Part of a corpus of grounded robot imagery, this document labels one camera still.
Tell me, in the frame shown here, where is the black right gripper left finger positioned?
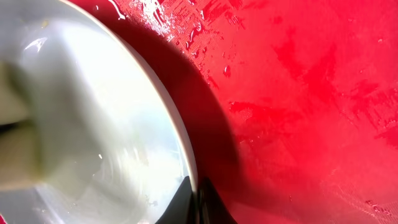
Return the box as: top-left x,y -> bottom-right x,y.
155,176 -> 198,224

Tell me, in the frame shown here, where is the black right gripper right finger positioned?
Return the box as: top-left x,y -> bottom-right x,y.
198,177 -> 237,224

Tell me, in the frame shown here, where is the teal plate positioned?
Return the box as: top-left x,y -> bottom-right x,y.
1,1 -> 198,223

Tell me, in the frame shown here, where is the yellow green sponge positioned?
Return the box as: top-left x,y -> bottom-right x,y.
1,61 -> 42,192

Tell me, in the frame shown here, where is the red plastic tray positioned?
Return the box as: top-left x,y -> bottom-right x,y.
69,0 -> 397,223

